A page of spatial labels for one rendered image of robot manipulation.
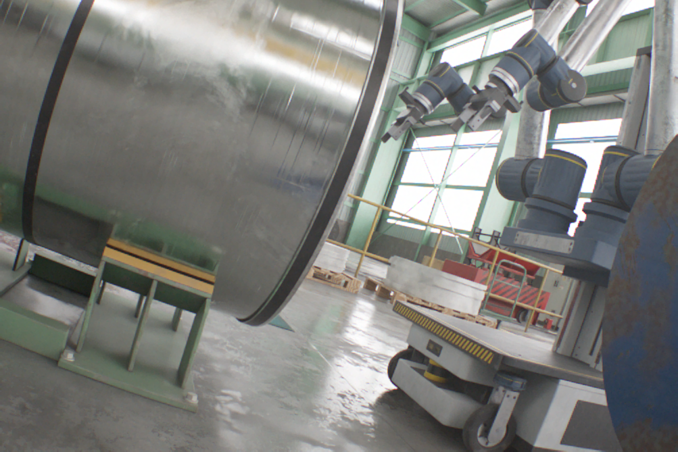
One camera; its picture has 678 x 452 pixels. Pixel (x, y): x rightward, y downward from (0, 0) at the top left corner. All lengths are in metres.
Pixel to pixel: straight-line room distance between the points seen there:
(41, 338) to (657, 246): 1.35
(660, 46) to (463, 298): 5.86
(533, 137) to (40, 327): 2.17
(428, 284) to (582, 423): 5.65
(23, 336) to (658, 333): 1.37
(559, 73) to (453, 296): 5.82
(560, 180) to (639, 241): 1.74
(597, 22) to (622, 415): 1.69
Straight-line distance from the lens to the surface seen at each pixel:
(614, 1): 2.49
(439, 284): 7.70
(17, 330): 1.69
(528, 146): 3.01
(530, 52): 2.08
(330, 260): 7.25
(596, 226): 2.37
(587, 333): 2.85
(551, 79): 2.11
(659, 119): 2.24
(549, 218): 2.73
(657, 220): 1.02
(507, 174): 3.01
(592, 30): 2.40
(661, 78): 2.28
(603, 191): 2.40
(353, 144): 1.55
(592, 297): 2.87
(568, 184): 2.76
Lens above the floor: 0.53
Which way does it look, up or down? 3 degrees up
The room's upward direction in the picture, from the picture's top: 19 degrees clockwise
